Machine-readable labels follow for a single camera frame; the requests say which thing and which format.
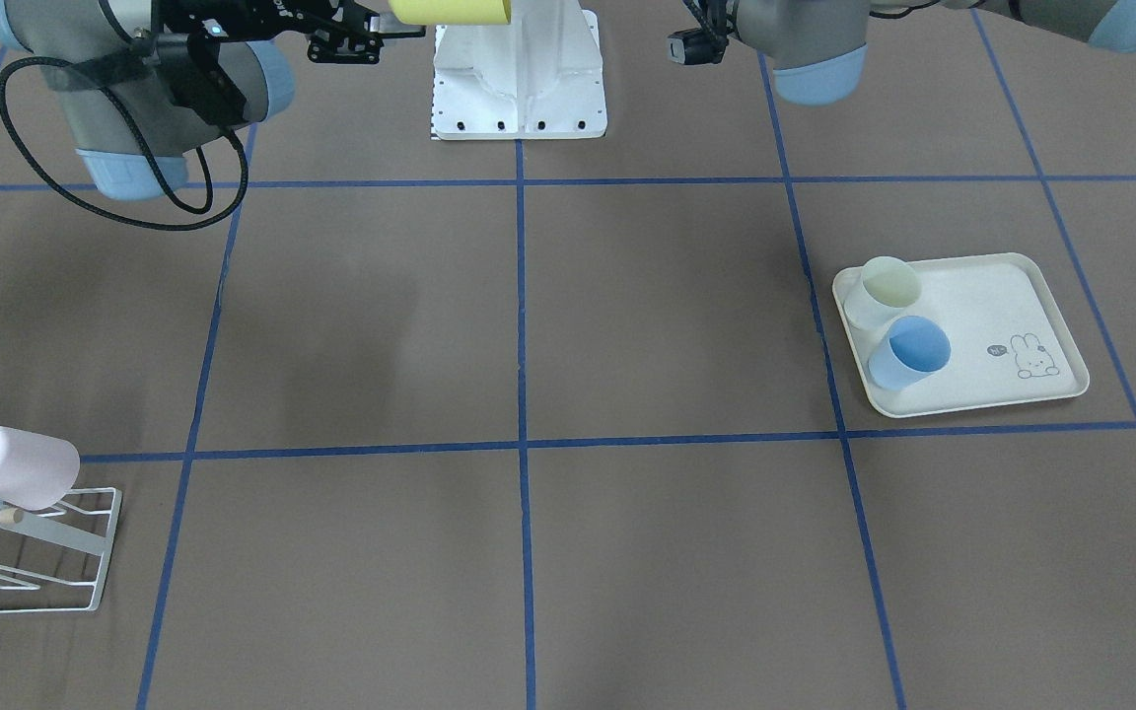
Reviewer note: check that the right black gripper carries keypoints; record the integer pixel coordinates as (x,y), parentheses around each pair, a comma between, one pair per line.
(250,18)

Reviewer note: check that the yellow plastic cup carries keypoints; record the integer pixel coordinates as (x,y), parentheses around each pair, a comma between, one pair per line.
(452,12)

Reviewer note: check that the pink plastic cup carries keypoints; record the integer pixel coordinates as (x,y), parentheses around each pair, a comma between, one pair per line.
(36,470)

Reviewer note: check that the pale green plastic cup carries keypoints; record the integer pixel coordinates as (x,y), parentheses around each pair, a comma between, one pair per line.
(884,287)

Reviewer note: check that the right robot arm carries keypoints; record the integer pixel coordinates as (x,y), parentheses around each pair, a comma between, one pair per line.
(142,83)

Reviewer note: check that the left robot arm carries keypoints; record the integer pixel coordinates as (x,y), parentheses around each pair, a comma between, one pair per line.
(819,48)

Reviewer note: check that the blue plastic cup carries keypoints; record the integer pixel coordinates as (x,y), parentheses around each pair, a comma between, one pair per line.
(914,349)

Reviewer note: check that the cream plastic tray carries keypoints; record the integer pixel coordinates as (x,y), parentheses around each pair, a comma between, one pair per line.
(1010,344)

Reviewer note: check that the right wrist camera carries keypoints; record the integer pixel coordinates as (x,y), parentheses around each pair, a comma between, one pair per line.
(189,68)

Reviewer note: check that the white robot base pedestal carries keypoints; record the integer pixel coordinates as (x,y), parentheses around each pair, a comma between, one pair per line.
(539,77)

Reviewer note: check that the white wire cup rack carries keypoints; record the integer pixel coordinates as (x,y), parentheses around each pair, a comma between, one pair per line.
(58,559)

